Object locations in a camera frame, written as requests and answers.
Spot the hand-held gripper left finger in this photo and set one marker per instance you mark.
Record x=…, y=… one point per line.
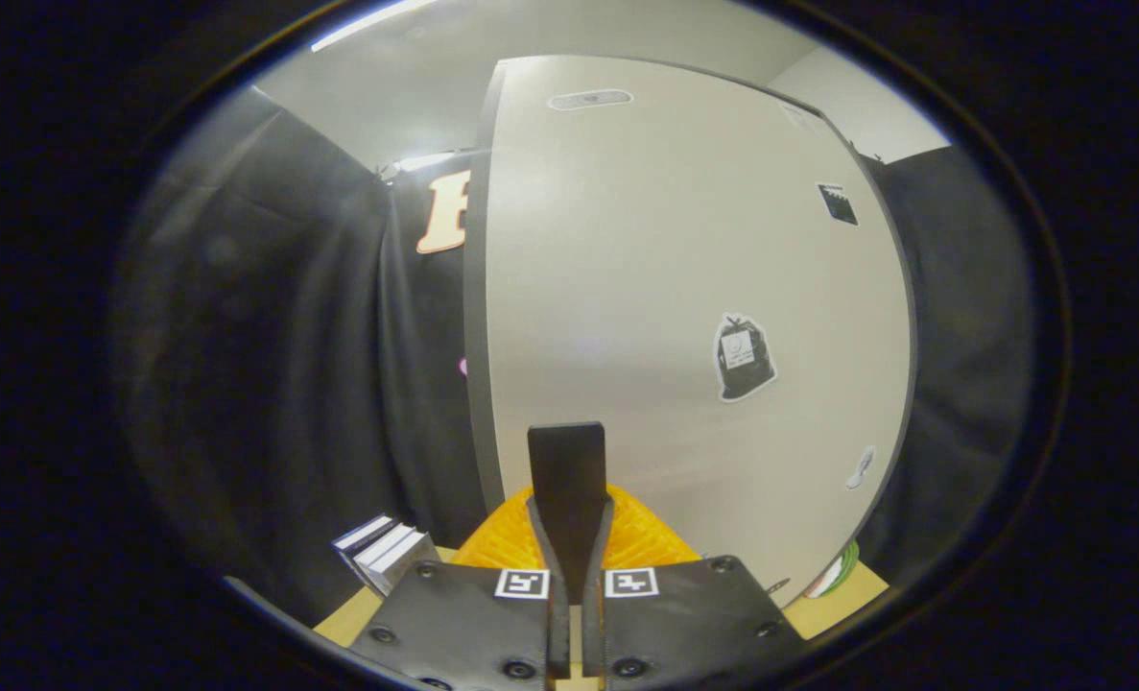
x=548, y=480

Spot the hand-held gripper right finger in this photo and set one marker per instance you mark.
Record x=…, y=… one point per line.
x=588, y=480

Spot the white shoe cabinet door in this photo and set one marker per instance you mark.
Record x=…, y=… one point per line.
x=646, y=269

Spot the watermelon slice toy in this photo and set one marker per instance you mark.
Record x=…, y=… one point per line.
x=836, y=574

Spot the black backdrop cloth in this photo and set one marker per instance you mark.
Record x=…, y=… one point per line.
x=281, y=365

